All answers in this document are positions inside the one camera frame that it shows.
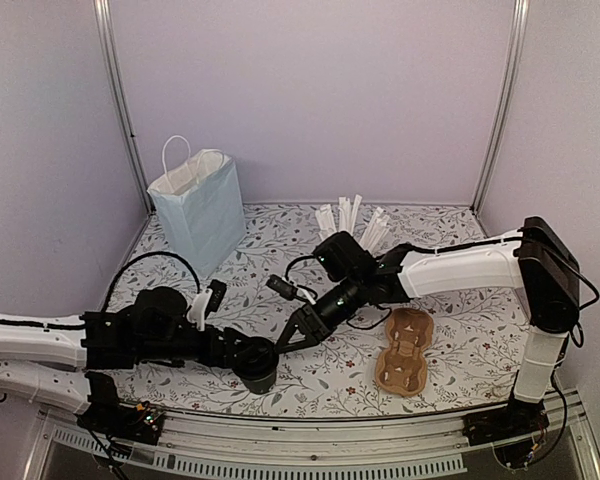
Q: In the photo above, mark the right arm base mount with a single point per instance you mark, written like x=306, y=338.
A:
x=516, y=434

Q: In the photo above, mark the floral patterned table mat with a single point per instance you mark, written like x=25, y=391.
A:
x=477, y=344

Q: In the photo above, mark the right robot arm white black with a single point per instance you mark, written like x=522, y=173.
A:
x=532, y=258

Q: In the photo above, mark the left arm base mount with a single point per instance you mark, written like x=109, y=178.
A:
x=142, y=423

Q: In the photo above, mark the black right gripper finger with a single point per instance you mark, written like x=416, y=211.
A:
x=287, y=344
x=295, y=326

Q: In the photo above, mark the black paper coffee cup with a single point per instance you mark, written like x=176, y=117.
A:
x=258, y=379

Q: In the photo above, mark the aluminium frame post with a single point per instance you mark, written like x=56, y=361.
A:
x=511, y=67
x=102, y=10

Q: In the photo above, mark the left aluminium frame post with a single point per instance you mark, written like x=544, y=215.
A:
x=102, y=10

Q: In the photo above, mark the right aluminium frame post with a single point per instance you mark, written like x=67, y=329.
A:
x=511, y=67

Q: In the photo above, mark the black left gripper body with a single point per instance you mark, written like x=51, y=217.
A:
x=207, y=355

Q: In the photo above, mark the bundle of white wrapped straws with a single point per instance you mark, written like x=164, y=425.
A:
x=344, y=219

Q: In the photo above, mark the front aluminium rail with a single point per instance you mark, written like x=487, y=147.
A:
x=214, y=446

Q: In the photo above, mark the light blue paper bag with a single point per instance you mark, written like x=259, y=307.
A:
x=199, y=206

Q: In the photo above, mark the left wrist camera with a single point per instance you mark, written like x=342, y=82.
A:
x=205, y=303

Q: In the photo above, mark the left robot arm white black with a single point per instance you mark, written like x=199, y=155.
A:
x=64, y=361

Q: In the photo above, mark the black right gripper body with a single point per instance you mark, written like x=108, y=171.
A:
x=329, y=320

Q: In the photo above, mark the brown cardboard cup carrier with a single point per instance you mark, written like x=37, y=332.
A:
x=401, y=367

